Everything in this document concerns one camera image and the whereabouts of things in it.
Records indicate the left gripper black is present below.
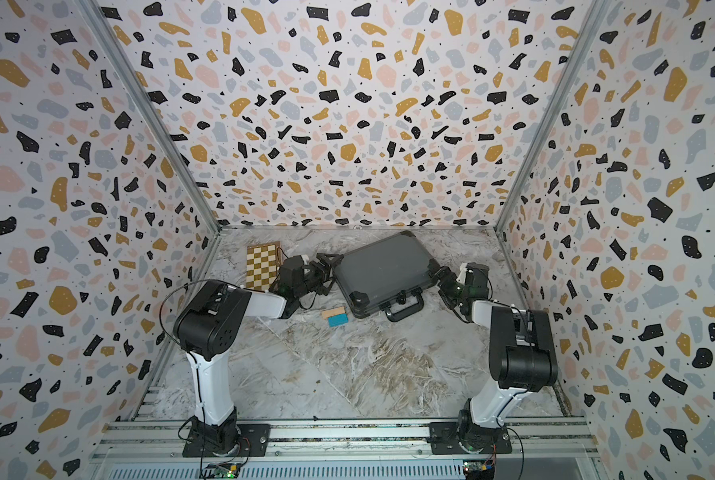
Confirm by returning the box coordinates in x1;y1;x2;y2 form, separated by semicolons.
294;254;341;302

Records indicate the dark grey poker case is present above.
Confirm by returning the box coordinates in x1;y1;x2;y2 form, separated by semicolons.
333;231;441;323

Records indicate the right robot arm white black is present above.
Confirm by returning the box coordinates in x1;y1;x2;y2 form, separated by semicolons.
427;260;559;453

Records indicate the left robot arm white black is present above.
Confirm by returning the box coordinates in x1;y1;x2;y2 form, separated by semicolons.
172;253;343;449

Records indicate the tan wooden block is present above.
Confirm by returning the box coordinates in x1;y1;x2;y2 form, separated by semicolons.
321;306;345;320

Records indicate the teal block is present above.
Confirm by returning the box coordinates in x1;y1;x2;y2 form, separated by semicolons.
327;313;348;328

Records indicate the wooden chess board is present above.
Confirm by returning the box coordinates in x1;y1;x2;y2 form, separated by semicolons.
245;242;281;291

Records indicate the right circuit board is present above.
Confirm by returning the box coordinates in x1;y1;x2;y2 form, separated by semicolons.
463;459;495;480

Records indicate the circuit board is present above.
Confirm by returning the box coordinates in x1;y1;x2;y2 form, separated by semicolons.
463;459;495;480
200;463;242;480

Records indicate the left circuit board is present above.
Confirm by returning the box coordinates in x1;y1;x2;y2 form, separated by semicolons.
200;463;242;480

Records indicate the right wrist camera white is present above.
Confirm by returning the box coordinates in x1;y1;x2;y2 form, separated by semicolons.
457;262;489;284

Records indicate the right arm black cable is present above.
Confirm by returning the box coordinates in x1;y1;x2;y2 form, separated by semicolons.
500;419;525;480

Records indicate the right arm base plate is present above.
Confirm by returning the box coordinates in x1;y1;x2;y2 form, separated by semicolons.
429;422;513;455

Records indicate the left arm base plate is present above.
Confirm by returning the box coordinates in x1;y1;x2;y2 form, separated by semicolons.
182;423;271;459

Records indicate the aluminium mounting rail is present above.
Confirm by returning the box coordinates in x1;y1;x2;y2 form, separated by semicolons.
83;417;607;479

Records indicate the metal corner frame post left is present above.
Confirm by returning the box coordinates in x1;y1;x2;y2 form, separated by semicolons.
78;1;220;233

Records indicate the metal corner frame post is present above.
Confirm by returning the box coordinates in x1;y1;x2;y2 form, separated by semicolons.
495;0;611;235
78;1;220;233

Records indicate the metal corner frame post right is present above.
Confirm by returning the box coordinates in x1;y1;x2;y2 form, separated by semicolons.
495;0;611;235

